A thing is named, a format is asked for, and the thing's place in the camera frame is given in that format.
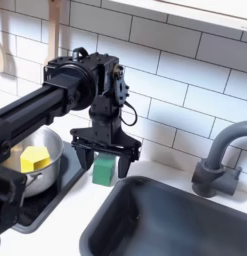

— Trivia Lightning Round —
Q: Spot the green toy block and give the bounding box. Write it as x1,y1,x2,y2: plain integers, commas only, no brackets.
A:
92,152,117,187

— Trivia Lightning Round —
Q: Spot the yellow toy block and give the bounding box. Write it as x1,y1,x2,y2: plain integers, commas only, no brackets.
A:
19,145,51,174

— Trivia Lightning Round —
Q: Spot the steel pot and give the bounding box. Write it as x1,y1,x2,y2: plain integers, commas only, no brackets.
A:
0,125,65,198

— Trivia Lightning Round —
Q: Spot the black toy stove top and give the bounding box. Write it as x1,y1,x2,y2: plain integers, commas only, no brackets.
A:
13,141,88,234

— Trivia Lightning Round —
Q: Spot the dark grey sink basin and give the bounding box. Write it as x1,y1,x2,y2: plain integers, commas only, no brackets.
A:
78,175,247,256

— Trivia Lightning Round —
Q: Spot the dark grey tap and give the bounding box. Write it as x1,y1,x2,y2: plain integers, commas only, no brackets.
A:
190,120,247,198

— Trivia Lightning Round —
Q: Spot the wooden spoon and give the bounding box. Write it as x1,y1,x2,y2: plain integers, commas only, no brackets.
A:
44,0,63,66

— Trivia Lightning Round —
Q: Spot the thin black cable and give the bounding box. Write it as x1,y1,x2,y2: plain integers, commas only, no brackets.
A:
119,99,139,128

